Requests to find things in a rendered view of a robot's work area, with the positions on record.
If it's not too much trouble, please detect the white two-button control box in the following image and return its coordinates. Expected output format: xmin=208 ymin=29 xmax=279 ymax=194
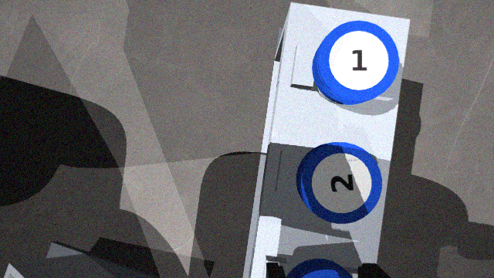
xmin=4 ymin=242 xmax=159 ymax=278

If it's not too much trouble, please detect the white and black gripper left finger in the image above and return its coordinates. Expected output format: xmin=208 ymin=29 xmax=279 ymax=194
xmin=266 ymin=263 xmax=286 ymax=278

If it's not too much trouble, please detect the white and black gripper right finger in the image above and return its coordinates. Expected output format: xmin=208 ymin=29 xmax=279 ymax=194
xmin=358 ymin=263 xmax=390 ymax=278

